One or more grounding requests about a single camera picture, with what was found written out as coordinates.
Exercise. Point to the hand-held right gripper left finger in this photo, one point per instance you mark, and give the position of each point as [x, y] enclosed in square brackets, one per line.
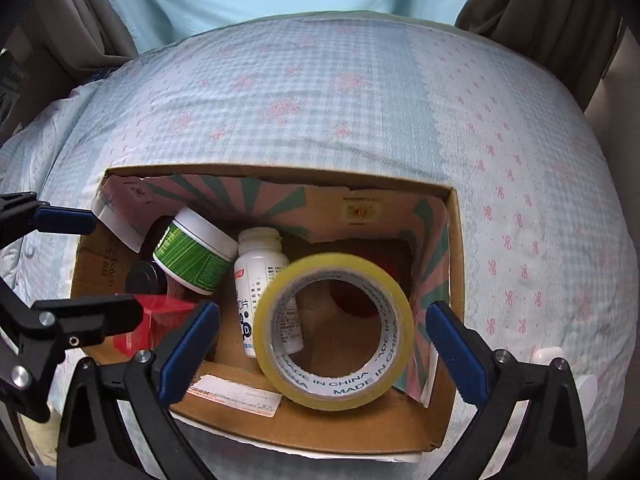
[184, 360]

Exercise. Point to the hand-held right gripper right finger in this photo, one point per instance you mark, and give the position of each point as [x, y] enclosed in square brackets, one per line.
[455, 355]

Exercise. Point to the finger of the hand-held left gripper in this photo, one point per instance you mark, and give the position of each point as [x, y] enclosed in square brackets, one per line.
[65, 221]
[100, 312]

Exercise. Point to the red rectangular box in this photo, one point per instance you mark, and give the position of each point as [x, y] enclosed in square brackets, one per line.
[160, 320]

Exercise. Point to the black lid jar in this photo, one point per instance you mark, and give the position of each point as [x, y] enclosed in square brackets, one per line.
[145, 277]

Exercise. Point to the green label white jar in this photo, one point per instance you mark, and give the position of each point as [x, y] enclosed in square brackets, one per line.
[195, 255]

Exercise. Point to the white pill bottle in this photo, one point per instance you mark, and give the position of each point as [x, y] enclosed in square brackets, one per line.
[255, 270]

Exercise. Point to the yellow tape roll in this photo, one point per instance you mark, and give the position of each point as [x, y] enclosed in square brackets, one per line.
[340, 266]

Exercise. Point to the cardboard box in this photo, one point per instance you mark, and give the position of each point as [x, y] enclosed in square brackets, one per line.
[325, 212]

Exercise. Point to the pale blue pillow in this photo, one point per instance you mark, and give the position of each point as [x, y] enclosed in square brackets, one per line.
[35, 150]

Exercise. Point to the white rounded case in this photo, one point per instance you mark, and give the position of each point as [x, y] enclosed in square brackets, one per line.
[545, 355]

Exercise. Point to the white round jar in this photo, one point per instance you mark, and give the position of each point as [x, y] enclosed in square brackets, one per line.
[588, 400]

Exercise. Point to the yellow floral cloth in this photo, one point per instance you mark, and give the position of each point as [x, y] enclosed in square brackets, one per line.
[42, 442]

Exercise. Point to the brown curtain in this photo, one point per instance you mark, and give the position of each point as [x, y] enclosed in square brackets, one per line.
[65, 15]
[540, 15]

